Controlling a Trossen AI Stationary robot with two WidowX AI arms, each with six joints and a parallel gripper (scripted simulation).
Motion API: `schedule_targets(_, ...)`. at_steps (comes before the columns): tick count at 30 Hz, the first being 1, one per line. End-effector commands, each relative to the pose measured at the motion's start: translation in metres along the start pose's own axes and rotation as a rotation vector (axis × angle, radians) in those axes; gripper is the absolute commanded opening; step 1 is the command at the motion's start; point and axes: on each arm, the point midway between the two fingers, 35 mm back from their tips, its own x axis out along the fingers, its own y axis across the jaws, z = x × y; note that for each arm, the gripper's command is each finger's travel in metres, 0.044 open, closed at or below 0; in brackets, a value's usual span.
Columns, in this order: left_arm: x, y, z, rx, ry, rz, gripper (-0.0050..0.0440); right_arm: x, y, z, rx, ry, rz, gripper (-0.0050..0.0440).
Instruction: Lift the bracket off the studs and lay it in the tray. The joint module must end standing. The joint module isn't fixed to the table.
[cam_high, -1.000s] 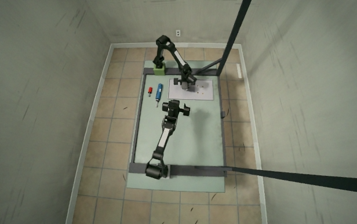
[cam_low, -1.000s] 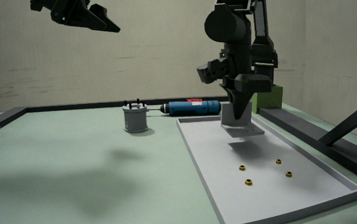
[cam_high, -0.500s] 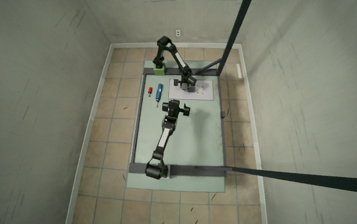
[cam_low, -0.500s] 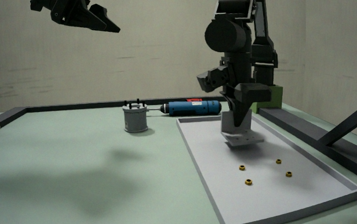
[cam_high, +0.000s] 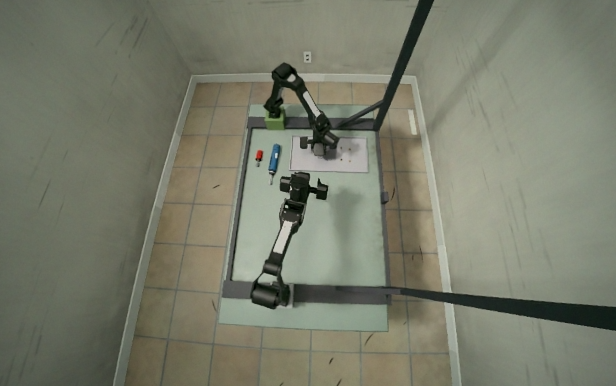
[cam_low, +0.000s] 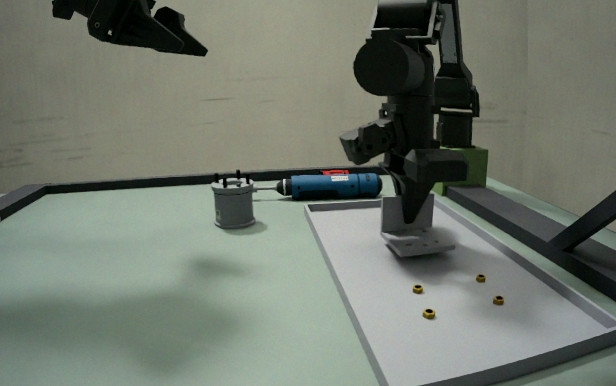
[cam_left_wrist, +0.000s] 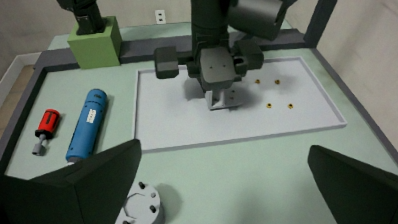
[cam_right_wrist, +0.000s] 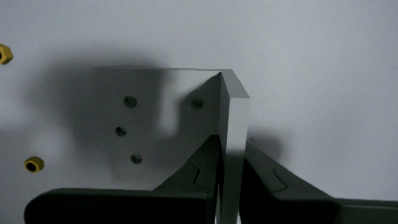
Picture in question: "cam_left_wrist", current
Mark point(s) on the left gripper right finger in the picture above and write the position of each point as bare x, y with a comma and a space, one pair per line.
354, 191

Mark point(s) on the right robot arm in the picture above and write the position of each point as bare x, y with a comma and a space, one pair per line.
260, 18

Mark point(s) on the white metal bracket with holes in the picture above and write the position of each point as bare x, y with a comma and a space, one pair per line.
223, 98

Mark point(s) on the grey cylinder with black studs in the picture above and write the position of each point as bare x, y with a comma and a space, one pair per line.
136, 207

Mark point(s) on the blue cordless screwdriver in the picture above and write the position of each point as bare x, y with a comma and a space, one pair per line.
86, 130

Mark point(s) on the red-handled nut driver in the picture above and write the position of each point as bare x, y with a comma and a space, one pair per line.
46, 127

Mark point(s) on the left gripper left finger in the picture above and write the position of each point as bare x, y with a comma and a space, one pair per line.
90, 191

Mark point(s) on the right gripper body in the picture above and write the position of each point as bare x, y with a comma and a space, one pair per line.
165, 58

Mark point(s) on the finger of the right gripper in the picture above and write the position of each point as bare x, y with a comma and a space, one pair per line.
198, 78

